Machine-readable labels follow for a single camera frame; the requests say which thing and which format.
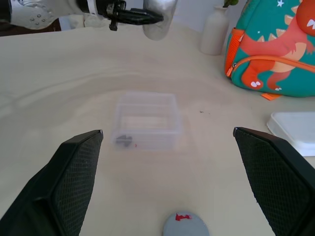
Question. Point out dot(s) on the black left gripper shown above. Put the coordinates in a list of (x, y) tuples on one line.
[(112, 9)]

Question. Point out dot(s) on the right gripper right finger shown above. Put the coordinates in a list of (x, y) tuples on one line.
[(278, 177)]

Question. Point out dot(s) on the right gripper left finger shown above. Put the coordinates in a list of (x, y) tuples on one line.
[(56, 191)]

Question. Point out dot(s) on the clear jar with silver lid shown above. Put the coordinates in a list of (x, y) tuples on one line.
[(157, 32)]

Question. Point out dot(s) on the grey round disc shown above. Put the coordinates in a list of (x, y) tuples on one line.
[(185, 226)]

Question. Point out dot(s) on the clear plastic container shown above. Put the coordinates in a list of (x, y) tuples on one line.
[(147, 115)]

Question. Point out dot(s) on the white rectangular case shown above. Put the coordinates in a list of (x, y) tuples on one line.
[(295, 130)]

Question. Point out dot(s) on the white ceramic vase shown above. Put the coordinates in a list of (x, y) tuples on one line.
[(214, 32)]

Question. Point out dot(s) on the teal dinosaur backpack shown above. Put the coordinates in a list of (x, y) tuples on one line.
[(270, 49)]

